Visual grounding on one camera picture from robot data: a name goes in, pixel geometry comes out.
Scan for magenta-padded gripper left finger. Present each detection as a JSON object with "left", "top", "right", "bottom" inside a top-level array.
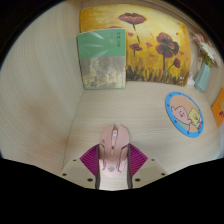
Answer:
[{"left": 60, "top": 143, "right": 101, "bottom": 191}]

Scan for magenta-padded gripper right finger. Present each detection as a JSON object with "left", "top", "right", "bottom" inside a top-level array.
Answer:
[{"left": 126, "top": 143, "right": 168, "bottom": 190}]

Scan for pink computer mouse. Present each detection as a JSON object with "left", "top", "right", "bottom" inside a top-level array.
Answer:
[{"left": 97, "top": 123, "right": 130, "bottom": 178}]

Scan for round cartoon mouse pad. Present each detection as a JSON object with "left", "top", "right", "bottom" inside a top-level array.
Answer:
[{"left": 164, "top": 91, "right": 205, "bottom": 139}]

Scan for orange book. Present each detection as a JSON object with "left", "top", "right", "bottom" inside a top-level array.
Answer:
[{"left": 210, "top": 87, "right": 224, "bottom": 129}]

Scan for pale green vase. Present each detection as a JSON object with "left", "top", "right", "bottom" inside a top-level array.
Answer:
[{"left": 194, "top": 63, "right": 212, "bottom": 94}]

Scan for green cover book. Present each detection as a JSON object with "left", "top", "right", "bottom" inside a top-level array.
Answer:
[{"left": 77, "top": 28, "right": 128, "bottom": 91}]

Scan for poppy flower painting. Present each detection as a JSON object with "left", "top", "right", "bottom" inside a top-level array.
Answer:
[{"left": 79, "top": 3, "right": 192, "bottom": 87}]

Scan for pink and white flowers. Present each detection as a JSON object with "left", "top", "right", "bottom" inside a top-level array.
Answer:
[{"left": 191, "top": 32, "right": 223, "bottom": 68}]

